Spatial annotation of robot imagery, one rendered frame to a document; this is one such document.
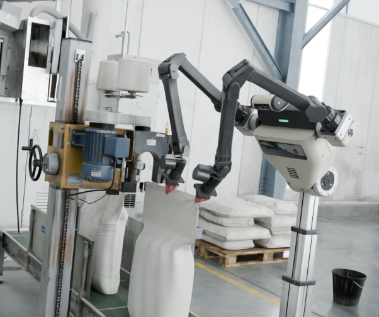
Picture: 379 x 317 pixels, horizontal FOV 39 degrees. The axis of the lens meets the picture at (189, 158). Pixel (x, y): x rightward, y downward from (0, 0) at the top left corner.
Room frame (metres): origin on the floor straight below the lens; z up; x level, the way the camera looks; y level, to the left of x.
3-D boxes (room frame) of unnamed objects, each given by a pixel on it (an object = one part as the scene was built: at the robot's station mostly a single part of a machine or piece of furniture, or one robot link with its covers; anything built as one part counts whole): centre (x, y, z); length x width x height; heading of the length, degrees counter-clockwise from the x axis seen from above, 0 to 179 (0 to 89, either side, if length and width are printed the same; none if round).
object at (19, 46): (4.91, 1.55, 1.82); 0.51 x 0.27 x 0.71; 34
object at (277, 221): (5.98, -1.08, 0.44); 0.68 x 0.44 x 0.15; 124
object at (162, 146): (2.96, 0.28, 1.21); 0.30 x 0.25 x 0.30; 34
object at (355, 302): (4.55, -1.48, 0.13); 0.30 x 0.30 x 0.26
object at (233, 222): (5.76, -0.44, 0.44); 0.66 x 0.42 x 0.14; 28
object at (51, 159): (2.62, 0.68, 1.14); 0.11 x 0.06 x 0.11; 34
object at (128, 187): (2.79, 0.31, 1.04); 0.08 x 0.06 x 0.05; 124
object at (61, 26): (4.65, 1.22, 1.95); 0.30 x 0.01 x 0.48; 34
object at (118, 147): (2.48, 0.34, 1.25); 0.10 x 0.08 x 0.12; 149
